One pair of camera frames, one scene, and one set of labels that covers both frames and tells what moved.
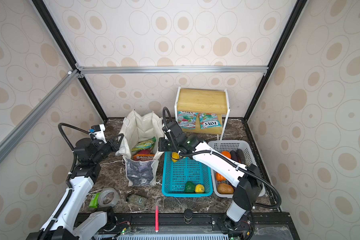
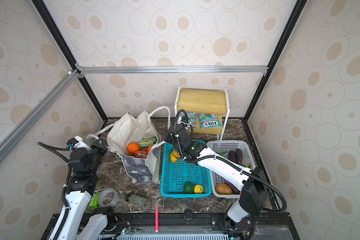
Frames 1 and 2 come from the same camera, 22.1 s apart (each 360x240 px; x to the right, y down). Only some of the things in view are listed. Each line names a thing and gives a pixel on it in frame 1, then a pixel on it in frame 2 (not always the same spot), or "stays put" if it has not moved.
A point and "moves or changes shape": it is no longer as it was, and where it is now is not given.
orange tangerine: x=226 y=153 → x=132 y=147
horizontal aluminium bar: x=146 y=69 stays put
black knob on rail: x=188 y=216 stays put
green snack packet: x=144 y=144 stays put
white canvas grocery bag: x=135 y=129 moves or changes shape
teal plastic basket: x=176 y=175 stays put
